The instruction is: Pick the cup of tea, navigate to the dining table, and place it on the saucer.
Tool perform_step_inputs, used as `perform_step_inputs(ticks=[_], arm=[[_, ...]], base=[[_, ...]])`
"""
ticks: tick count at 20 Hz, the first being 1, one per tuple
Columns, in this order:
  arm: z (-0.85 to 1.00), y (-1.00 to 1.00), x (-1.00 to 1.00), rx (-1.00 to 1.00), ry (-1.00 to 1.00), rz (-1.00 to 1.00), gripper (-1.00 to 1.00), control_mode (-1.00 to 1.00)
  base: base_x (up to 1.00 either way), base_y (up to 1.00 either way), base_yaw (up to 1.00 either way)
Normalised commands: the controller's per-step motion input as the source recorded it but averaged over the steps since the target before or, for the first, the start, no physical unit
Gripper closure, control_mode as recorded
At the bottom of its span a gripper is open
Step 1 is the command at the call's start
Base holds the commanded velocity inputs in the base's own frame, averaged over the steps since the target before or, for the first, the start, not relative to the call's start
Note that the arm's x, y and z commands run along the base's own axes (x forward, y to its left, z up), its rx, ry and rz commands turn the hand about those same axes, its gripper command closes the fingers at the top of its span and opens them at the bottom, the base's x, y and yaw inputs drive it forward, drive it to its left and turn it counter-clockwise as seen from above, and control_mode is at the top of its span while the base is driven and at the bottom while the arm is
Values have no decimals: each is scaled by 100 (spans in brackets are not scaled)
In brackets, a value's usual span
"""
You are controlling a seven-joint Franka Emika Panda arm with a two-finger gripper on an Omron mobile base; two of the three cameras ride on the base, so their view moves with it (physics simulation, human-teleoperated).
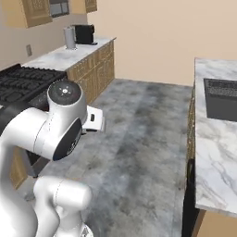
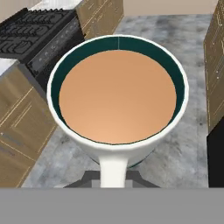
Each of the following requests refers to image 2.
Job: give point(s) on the wooden tall cabinet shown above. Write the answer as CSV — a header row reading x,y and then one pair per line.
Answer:
x,y
215,67

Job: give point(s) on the wooden cabinet run beyond stove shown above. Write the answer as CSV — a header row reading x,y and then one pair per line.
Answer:
x,y
99,16

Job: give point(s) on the black gas stove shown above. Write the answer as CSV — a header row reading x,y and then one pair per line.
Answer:
x,y
35,38

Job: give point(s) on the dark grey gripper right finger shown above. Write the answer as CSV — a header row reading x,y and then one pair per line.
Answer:
x,y
137,180

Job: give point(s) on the black appliance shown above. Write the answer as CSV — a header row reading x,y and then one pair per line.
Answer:
x,y
215,157

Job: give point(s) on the white cup of tea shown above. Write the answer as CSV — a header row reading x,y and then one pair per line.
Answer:
x,y
117,96

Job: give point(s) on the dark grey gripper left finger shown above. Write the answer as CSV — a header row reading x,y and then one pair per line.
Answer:
x,y
87,180

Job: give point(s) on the wooden base cabinet run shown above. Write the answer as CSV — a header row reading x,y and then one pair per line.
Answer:
x,y
20,125

